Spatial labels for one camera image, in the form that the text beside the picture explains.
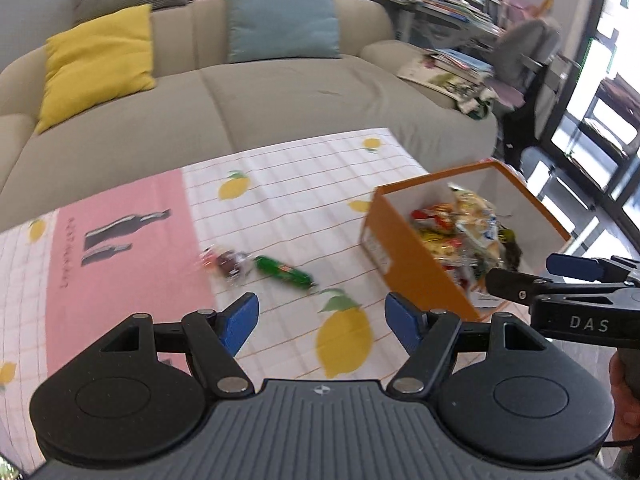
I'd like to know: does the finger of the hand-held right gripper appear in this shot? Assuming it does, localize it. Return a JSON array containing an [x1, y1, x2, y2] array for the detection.
[[546, 254, 640, 287], [486, 268, 554, 305]]

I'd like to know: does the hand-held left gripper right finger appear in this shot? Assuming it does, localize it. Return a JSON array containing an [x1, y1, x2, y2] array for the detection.
[[385, 292, 551, 396]]

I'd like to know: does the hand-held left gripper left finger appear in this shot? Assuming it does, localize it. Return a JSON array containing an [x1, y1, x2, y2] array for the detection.
[[92, 292, 260, 396]]

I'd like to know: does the clear dark red candy packet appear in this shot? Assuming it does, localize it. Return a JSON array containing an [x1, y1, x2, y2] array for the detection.
[[200, 245, 256, 283]]

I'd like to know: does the orange cardboard box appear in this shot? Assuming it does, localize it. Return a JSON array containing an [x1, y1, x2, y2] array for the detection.
[[361, 159, 572, 322]]

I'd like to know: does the green candy bar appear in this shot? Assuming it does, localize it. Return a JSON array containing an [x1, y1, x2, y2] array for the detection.
[[254, 255, 317, 289]]

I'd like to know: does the pile of snack packets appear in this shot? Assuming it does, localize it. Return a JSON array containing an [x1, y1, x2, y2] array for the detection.
[[410, 183, 523, 291]]

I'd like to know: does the person's right hand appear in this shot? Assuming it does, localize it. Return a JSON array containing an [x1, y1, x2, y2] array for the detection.
[[609, 355, 640, 441]]

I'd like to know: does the lemon print tablecloth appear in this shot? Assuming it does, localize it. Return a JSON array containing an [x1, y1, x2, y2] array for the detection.
[[0, 127, 531, 476]]

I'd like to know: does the black framed glass door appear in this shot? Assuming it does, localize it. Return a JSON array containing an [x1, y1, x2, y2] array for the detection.
[[545, 0, 640, 261]]

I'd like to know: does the white green tote bag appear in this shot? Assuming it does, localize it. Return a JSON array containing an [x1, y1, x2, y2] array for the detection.
[[455, 87, 498, 121]]

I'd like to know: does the grey office chair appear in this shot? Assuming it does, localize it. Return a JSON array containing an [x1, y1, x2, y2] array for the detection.
[[492, 16, 583, 161]]

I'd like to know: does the stack of magazines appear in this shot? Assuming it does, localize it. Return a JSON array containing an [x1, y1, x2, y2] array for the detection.
[[397, 47, 496, 97]]

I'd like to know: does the beige sofa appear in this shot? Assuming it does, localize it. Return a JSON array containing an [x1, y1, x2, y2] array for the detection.
[[0, 0, 498, 233]]

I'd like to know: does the grey desk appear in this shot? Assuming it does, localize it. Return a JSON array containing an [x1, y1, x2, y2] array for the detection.
[[395, 0, 506, 56]]

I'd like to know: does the yellow cushion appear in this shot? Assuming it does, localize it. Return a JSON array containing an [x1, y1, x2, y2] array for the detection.
[[34, 4, 157, 135]]

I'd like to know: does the teal cushion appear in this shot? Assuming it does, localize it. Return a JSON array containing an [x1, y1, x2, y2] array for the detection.
[[226, 0, 342, 64]]

